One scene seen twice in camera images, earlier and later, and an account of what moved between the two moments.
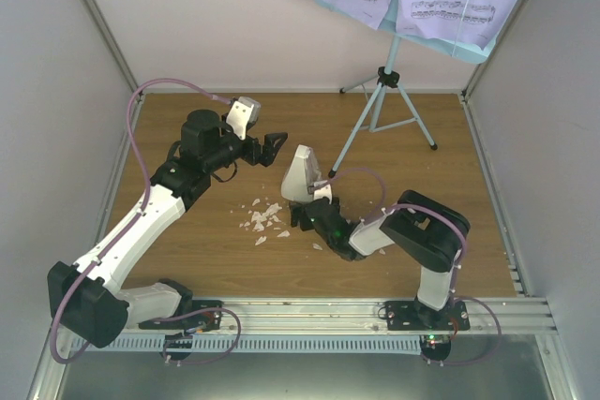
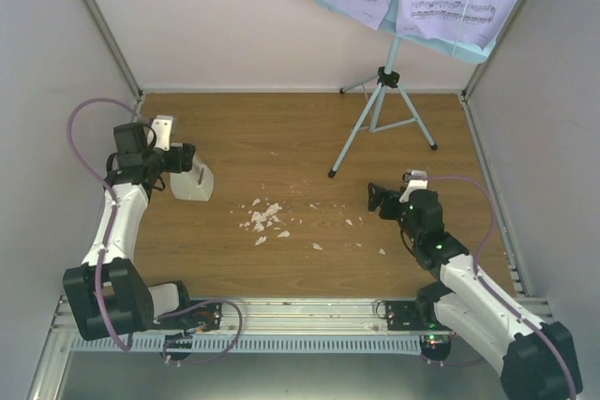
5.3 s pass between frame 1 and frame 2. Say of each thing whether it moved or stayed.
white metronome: moved
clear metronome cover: moved
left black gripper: moved
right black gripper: moved
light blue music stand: stayed
